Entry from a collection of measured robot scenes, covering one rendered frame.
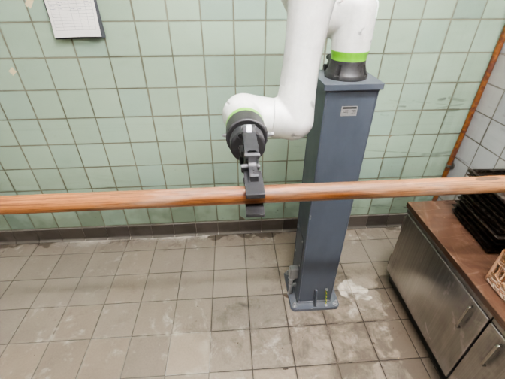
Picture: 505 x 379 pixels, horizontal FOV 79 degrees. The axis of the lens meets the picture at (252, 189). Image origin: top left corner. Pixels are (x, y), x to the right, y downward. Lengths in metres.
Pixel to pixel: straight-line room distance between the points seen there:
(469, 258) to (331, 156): 0.68
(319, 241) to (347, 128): 0.56
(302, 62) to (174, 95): 1.07
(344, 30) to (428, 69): 0.94
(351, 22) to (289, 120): 0.45
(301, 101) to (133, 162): 1.37
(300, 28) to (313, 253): 1.05
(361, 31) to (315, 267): 1.05
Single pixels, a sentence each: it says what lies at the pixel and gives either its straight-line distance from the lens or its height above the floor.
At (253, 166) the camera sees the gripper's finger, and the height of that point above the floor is 1.23.
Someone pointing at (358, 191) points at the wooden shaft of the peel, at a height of 1.20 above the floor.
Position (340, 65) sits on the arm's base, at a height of 1.25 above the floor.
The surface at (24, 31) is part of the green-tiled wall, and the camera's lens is 1.91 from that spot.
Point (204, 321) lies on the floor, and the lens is 1.77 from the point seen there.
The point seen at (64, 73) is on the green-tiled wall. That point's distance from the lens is 1.88.
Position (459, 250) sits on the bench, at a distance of 1.52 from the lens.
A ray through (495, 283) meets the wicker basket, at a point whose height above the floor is 0.60.
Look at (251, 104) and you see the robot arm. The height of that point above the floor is 1.24.
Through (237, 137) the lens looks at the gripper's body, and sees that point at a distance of 0.64.
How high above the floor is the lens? 1.48
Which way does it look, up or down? 34 degrees down
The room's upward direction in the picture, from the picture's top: straight up
